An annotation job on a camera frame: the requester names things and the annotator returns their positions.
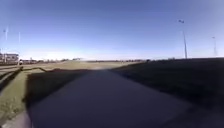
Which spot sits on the grass slope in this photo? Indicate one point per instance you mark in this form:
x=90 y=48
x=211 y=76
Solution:
x=173 y=78

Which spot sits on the flat grass field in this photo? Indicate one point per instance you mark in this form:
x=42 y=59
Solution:
x=15 y=90

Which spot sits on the tall street lamp pole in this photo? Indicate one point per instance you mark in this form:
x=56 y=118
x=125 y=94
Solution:
x=185 y=46

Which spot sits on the low building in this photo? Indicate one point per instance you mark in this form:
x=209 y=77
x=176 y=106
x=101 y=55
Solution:
x=9 y=58

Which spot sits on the thin lamp pole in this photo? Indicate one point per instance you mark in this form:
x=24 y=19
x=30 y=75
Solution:
x=214 y=48

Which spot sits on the grey concrete path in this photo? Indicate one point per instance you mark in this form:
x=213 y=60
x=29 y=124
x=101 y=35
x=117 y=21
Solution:
x=100 y=100

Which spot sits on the pale thin pole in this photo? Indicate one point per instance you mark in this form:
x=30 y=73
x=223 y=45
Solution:
x=5 y=43

